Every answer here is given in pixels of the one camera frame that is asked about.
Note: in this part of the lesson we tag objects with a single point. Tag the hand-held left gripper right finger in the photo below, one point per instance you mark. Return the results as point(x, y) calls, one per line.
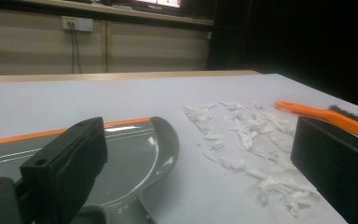
point(338, 168)

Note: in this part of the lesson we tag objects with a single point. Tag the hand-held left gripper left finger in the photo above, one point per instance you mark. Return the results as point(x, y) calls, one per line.
point(62, 168)

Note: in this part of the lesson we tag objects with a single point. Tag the orange brush with grey bristles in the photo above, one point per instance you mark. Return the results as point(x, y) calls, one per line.
point(332, 116)

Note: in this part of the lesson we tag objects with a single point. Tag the grey dustpan with orange edge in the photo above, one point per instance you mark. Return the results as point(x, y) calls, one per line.
point(130, 155)

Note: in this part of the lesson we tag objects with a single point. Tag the pile of white paper scraps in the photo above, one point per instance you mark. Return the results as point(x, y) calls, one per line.
point(254, 130)

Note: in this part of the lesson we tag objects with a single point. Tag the black curtain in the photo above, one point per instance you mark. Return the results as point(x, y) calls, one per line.
point(292, 37)

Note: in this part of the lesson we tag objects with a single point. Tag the white wall socket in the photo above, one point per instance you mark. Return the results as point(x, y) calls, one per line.
point(80, 24)

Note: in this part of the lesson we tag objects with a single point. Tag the long wall shelf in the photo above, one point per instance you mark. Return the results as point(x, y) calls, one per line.
point(121, 12)

